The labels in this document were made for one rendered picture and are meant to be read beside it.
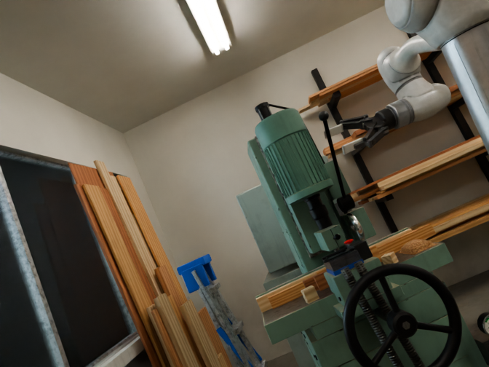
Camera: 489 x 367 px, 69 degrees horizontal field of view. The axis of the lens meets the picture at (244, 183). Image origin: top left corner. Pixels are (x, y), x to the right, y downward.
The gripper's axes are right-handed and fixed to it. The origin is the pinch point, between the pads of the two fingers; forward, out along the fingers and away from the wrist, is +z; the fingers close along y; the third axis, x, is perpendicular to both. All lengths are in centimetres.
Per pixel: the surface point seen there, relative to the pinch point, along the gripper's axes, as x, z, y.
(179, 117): -60, 61, 267
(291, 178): -5.1, 19.1, -2.5
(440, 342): -47, 1, -50
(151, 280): -109, 119, 101
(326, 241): -24.7, 16.9, -16.3
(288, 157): 0.7, 17.1, 1.4
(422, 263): -29.8, -4.7, -35.3
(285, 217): -29.5, 23.7, 9.6
